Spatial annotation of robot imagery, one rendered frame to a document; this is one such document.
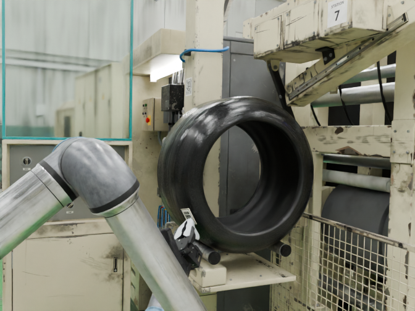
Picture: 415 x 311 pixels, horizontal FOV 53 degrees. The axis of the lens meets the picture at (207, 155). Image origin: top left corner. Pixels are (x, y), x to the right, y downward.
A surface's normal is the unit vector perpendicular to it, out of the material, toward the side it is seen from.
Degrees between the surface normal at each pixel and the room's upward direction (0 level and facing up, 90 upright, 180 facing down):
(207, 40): 90
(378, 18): 90
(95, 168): 67
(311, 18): 90
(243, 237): 101
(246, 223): 42
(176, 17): 90
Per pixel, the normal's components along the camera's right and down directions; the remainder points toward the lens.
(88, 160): -0.11, -0.44
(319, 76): -0.92, 0.00
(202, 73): 0.39, 0.06
